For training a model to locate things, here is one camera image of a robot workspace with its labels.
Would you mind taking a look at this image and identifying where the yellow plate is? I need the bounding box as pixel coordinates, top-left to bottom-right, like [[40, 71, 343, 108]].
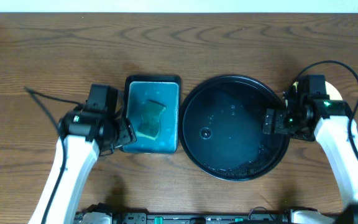
[[291, 80, 344, 101]]

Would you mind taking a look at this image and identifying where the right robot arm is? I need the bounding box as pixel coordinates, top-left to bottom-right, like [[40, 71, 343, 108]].
[[263, 93, 358, 223]]

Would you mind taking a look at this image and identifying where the black round tray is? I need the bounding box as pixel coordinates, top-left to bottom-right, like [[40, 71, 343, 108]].
[[178, 75, 290, 182]]

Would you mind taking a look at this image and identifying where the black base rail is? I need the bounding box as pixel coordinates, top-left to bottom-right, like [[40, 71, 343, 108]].
[[73, 203, 335, 224]]

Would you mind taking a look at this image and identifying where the green yellow sponge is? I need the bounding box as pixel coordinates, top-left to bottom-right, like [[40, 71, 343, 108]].
[[135, 100, 166, 141]]

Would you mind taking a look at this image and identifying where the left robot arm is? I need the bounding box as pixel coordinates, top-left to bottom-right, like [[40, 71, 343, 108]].
[[29, 111, 136, 223]]

